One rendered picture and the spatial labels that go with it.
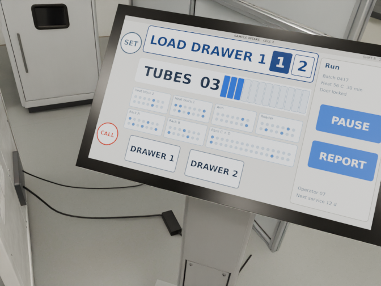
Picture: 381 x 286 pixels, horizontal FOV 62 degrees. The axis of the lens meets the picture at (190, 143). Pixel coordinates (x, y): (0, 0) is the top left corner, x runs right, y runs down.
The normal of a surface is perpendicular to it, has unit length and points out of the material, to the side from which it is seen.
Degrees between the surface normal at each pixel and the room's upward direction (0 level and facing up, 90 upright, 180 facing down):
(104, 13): 90
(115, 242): 0
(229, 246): 90
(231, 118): 50
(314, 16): 90
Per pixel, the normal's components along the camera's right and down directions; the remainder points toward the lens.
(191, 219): -0.28, 0.55
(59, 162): 0.07, -0.81
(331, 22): -0.88, 0.22
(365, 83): -0.16, -0.10
